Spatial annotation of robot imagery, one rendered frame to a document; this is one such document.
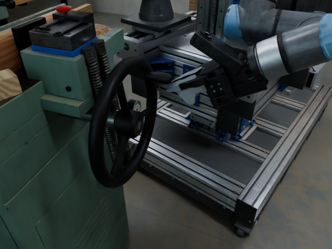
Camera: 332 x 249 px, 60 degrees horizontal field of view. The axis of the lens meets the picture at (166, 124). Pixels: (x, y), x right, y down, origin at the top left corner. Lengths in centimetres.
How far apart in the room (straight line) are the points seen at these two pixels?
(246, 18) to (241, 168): 90
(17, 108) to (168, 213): 102
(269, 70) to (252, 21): 13
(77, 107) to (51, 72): 9
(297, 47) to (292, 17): 12
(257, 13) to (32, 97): 49
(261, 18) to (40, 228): 69
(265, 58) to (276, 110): 135
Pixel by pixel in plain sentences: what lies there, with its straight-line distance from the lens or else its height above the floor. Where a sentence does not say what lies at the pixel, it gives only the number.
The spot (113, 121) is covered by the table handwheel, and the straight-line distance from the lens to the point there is 64.
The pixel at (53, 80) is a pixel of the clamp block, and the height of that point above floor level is 91.
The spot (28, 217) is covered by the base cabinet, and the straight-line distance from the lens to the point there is 75.
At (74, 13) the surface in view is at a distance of 70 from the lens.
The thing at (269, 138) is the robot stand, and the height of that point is 21.
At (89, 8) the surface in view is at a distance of 106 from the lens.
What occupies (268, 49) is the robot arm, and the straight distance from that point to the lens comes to 56.
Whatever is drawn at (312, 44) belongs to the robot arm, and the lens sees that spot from 54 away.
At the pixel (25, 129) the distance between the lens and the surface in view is 65.
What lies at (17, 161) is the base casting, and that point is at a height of 78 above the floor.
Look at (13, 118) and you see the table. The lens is 62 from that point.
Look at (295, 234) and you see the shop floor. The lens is 152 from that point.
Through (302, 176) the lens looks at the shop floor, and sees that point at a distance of 180.
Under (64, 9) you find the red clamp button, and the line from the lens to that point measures 68.
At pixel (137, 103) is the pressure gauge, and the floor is 68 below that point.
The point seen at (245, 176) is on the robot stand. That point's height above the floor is 21.
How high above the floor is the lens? 118
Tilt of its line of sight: 36 degrees down
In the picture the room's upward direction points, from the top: straight up
